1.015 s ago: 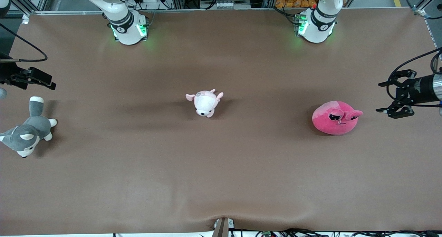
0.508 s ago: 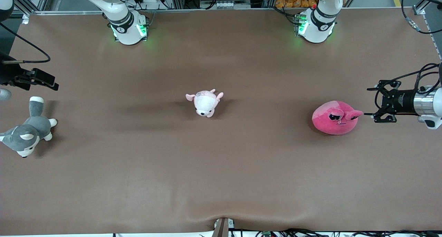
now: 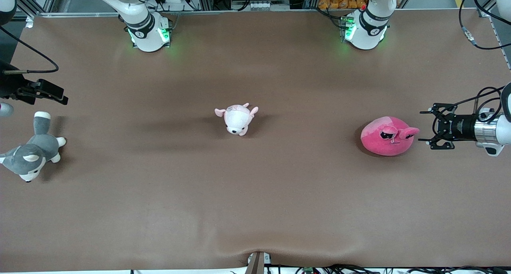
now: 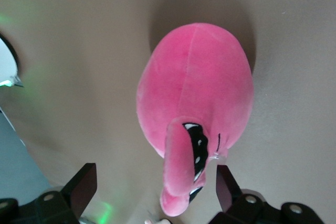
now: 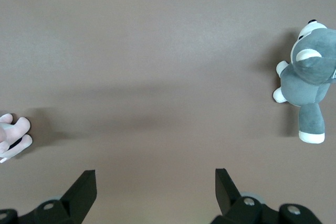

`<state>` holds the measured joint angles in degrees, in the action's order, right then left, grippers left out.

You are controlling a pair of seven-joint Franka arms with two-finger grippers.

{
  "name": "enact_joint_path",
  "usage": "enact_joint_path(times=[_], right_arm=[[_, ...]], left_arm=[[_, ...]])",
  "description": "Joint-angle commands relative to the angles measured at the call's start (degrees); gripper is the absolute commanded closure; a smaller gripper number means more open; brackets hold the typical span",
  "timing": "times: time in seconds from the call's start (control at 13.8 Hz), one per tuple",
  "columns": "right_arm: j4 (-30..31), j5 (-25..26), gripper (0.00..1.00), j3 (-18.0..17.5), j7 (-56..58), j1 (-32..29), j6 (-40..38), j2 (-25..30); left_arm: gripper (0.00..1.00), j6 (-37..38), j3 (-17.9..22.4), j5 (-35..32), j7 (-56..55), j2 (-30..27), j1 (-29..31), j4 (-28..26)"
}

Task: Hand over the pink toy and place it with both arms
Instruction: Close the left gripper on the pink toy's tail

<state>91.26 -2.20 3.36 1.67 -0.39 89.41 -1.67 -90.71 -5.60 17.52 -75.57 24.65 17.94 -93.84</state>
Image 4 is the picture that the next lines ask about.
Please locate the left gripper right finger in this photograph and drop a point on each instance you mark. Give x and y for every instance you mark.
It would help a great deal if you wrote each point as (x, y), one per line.
(231, 197)

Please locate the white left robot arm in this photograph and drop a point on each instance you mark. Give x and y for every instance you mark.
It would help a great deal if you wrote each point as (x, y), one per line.
(5, 61)

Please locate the hot pink round plush toy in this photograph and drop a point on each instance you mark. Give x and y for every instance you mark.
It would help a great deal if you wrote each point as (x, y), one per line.
(194, 85)

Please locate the brown table cover mat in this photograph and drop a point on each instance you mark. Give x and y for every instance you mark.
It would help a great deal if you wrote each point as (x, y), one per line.
(78, 51)

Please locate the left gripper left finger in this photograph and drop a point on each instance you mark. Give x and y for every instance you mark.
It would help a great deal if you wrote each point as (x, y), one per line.
(78, 190)

